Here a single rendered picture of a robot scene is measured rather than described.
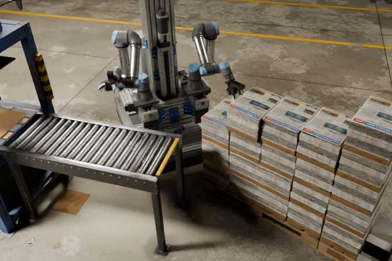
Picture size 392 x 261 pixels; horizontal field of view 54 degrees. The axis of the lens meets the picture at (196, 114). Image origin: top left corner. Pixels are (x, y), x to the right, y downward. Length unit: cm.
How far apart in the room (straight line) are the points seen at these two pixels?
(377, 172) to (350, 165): 17
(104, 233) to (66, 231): 34
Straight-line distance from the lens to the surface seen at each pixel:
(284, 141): 287
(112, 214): 368
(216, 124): 318
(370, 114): 266
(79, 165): 299
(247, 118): 291
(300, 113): 294
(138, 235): 348
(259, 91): 315
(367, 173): 272
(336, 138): 276
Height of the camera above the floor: 271
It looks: 35 degrees down
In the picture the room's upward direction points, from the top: 2 degrees counter-clockwise
